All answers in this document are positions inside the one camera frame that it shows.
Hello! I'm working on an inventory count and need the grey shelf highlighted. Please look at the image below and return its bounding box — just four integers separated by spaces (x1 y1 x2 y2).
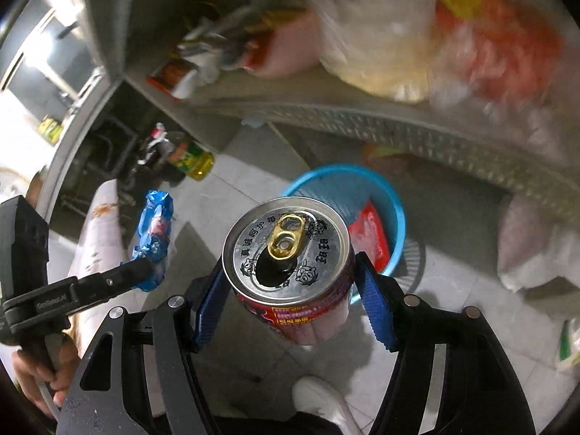
122 68 580 223

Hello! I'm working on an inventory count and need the blue snack wrapper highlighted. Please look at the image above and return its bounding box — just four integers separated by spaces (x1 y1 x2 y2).
130 189 175 293

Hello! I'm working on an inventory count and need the cooking oil bottle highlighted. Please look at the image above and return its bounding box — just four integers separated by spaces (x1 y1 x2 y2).
147 123 215 182

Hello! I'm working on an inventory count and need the person's black pants leg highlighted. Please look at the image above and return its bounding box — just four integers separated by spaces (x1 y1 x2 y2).
213 410 345 435

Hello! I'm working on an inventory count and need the person's left hand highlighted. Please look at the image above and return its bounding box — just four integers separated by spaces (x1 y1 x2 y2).
11 331 84 420

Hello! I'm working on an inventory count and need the green and white packet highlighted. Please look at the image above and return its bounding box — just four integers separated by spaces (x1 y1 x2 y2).
557 319 580 370

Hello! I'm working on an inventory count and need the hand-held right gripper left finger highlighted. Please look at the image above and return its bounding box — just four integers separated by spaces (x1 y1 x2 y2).
57 263 227 435

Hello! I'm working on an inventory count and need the concrete counter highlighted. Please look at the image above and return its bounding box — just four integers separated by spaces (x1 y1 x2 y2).
43 0 132 200

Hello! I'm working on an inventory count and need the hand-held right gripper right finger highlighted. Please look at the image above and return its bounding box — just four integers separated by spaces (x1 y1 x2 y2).
356 251 535 435

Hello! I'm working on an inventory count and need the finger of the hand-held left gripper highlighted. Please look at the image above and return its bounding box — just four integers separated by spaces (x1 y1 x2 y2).
4 257 157 345

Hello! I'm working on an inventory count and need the clear bag with red contents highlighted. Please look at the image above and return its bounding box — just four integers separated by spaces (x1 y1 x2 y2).
430 0 567 168

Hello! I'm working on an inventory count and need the white plastic bag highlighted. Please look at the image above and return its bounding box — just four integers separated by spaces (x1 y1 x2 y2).
496 195 580 291

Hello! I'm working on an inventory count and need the yellowish plastic bag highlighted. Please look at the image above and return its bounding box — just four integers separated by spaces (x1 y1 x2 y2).
301 0 454 100

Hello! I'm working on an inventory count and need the blue plastic basket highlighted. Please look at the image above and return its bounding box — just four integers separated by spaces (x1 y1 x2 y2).
281 165 406 304

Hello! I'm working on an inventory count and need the pink basin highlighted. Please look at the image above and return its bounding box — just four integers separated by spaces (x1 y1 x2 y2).
245 9 327 78

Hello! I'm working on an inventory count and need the red snack bag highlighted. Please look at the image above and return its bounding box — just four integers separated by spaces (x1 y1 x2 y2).
349 199 393 275

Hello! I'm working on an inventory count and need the red beverage can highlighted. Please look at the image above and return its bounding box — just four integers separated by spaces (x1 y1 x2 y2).
222 196 356 347

